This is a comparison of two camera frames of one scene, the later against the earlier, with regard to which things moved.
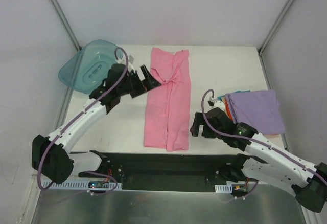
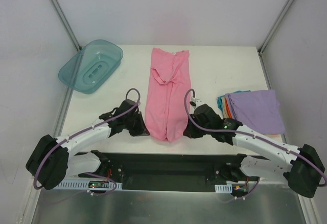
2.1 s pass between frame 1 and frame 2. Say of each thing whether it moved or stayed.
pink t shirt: moved
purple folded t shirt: stayed
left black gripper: moved
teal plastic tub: stayed
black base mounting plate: stayed
